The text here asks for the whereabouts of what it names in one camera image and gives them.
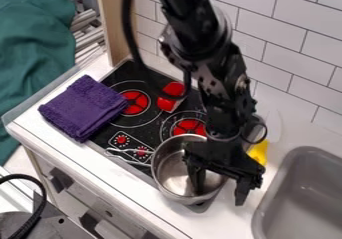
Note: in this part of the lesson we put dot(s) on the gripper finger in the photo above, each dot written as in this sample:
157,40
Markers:
243,191
197,179

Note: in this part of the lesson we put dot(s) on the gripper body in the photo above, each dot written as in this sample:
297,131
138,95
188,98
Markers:
222,158

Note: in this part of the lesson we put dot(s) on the silver pot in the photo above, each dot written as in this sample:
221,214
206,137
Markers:
171,169

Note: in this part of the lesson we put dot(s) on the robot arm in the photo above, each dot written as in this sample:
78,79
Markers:
200,33

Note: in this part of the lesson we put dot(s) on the yellow toy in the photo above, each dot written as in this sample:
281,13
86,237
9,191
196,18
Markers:
259,153

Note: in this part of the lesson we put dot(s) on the toy sink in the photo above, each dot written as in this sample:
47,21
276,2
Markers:
307,196

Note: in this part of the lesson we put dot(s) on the toy stove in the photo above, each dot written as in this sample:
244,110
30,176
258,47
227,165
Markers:
147,123

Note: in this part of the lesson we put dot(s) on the red toy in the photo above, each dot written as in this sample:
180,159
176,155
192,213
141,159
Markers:
171,94

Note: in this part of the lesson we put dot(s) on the purple cloth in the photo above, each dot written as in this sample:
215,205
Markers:
82,108

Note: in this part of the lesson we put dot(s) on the green cloth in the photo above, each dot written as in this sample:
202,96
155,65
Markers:
31,49

